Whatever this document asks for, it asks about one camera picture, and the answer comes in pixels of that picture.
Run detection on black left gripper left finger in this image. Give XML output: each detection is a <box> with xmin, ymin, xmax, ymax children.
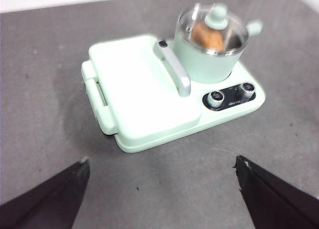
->
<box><xmin>0</xmin><ymin>158</ymin><xmax>91</xmax><ymax>229</ymax></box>

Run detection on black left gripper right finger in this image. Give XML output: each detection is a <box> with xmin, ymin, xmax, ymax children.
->
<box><xmin>233</xmin><ymin>155</ymin><xmax>319</xmax><ymax>229</ymax></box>

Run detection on brown potato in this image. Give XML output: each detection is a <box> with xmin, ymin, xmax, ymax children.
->
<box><xmin>190</xmin><ymin>23</ymin><xmax>224</xmax><ymax>51</ymax></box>

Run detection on glass lid with green knob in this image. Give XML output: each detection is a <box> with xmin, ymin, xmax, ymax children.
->
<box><xmin>175</xmin><ymin>2</ymin><xmax>250</xmax><ymax>57</ymax></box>

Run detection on mint green steamer pot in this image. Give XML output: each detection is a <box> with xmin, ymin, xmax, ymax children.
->
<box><xmin>172</xmin><ymin>4</ymin><xmax>264</xmax><ymax>84</ymax></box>

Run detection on silver control knob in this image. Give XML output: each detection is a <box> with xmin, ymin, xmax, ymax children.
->
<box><xmin>240</xmin><ymin>81</ymin><xmax>257</xmax><ymax>99</ymax></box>
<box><xmin>208</xmin><ymin>90</ymin><xmax>225</xmax><ymax>108</ymax></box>

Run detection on mint green breakfast machine base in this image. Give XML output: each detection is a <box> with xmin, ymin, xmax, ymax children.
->
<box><xmin>81</xmin><ymin>59</ymin><xmax>267</xmax><ymax>154</ymax></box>

